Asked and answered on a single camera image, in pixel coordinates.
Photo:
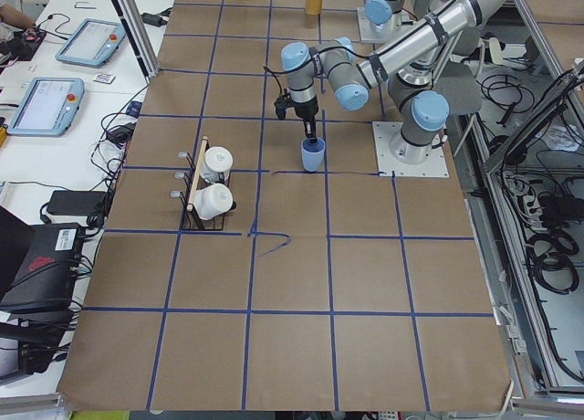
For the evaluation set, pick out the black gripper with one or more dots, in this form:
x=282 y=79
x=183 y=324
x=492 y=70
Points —
x=307 y=110

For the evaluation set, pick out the light blue plastic cup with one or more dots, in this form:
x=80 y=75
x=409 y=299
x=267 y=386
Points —
x=312 y=153

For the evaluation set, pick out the white mug far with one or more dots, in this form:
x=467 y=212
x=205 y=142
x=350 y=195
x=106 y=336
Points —
x=217 y=165

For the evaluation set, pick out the white mug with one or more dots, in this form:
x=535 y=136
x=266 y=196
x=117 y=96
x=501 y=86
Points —
x=214 y=200
x=217 y=165

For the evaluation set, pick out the white mug near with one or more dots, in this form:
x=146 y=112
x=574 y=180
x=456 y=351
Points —
x=214 y=200

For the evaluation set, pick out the far teach pendant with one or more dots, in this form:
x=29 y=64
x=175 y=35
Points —
x=92 y=44

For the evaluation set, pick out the teach pendant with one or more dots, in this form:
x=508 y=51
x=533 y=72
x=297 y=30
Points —
x=92 y=44
x=48 y=107

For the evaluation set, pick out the near teach pendant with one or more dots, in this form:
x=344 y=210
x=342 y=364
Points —
x=48 y=107

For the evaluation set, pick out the black power adapter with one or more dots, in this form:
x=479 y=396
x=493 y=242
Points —
x=74 y=203

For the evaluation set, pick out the black computer box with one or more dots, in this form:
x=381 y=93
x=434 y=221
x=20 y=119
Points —
x=37 y=263

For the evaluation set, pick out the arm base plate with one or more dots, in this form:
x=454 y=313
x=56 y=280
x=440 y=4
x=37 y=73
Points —
x=380 y=26
x=398 y=158

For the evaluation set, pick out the black wire mug rack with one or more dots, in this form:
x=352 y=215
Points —
x=192 y=182

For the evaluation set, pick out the aluminium frame post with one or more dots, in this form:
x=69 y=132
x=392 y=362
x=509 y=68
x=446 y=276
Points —
x=130 y=18

